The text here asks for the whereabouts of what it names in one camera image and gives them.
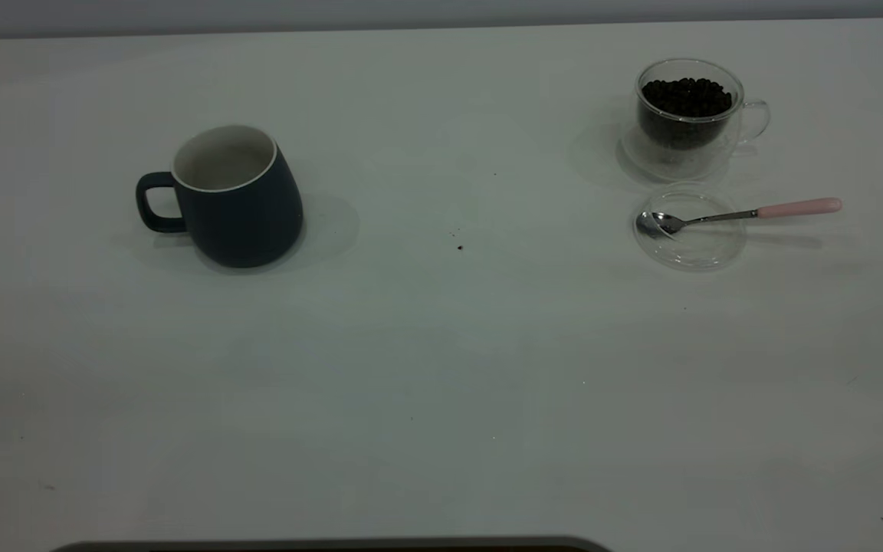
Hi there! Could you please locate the dark grey-blue ceramic mug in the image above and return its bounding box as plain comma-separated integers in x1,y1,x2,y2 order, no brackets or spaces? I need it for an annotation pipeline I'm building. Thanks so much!
136,125,304,269

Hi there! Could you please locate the metal spoon with pink handle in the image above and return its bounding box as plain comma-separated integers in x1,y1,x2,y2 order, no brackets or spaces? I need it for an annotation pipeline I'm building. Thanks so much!
635,198,842,240

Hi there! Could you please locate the clear round glass lid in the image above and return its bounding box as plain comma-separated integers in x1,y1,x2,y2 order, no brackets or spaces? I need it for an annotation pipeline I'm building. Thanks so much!
633,184,747,271

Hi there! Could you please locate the coffee beans heap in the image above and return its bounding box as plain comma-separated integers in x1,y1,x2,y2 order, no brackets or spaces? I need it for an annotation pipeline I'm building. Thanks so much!
640,77,734,151

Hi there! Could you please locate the clear glass saucer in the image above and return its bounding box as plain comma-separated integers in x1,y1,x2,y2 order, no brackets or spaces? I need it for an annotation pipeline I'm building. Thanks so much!
620,123,732,183

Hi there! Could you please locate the clear glass cup with handle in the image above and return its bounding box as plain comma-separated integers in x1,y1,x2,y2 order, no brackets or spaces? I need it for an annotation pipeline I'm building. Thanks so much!
635,58,770,166

